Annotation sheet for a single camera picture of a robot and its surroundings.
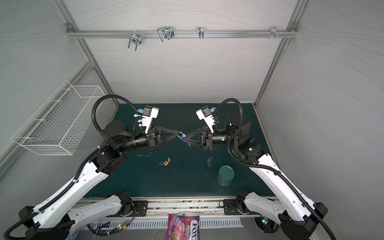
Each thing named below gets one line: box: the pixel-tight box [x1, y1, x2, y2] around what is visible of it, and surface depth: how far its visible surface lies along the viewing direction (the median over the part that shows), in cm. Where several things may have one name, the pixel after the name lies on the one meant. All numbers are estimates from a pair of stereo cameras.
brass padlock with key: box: [159, 156, 171, 166], surface depth 90 cm
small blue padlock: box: [206, 156, 214, 167], surface depth 92 cm
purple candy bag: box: [166, 214, 200, 240], surface depth 68 cm
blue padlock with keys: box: [177, 131, 187, 142], surface depth 53 cm
